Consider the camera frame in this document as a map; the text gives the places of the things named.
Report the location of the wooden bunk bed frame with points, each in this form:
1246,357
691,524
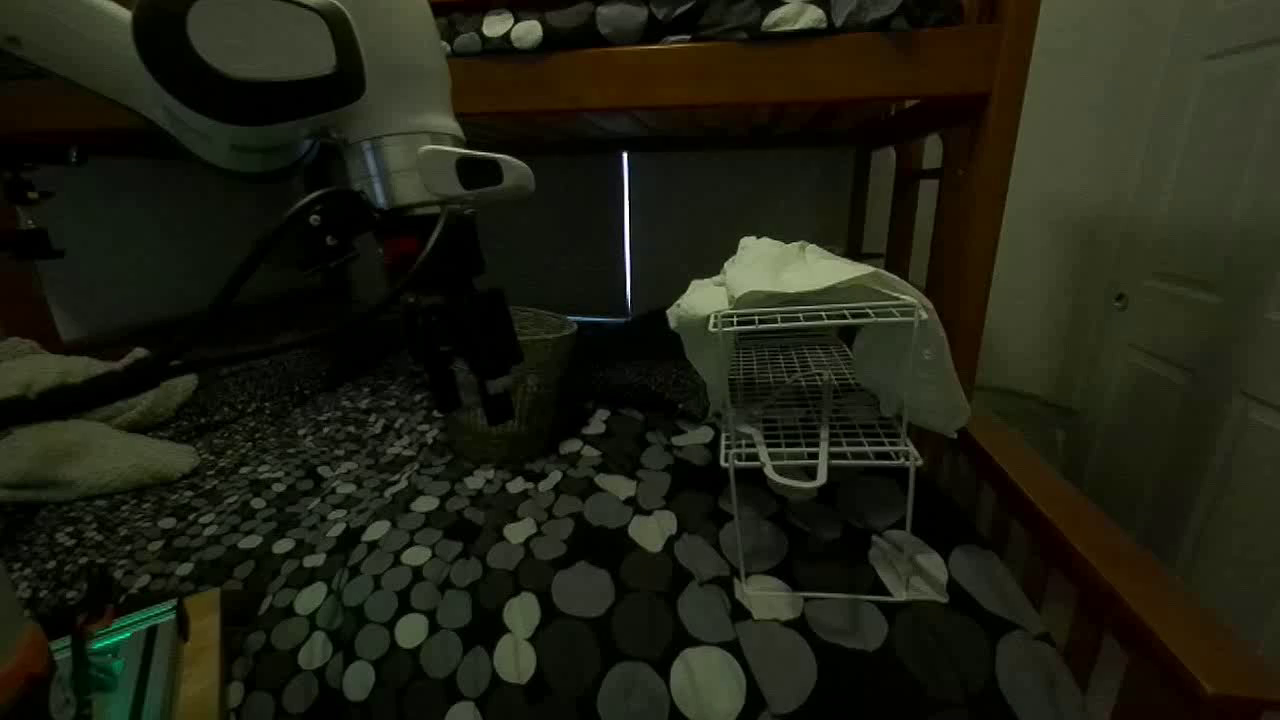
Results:
733,71

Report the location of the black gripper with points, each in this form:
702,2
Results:
447,301

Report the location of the black grey dotted bedspread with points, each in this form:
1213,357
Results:
402,534

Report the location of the woven wicker basket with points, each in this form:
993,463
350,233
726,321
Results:
545,380

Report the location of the dark window blind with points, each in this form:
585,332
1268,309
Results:
733,225

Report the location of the white panel door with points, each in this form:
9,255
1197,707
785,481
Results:
1172,332

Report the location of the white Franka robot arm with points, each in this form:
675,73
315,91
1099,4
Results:
264,122

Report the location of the beige folded towel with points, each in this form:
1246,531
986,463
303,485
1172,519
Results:
82,455

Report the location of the grey object with orange rim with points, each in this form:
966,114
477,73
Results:
17,661

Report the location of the clear box with green light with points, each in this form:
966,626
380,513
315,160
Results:
124,661

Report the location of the white crumpled cloth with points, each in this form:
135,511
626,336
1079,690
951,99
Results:
785,275

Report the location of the dotted upper bunk mattress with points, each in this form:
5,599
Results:
626,22

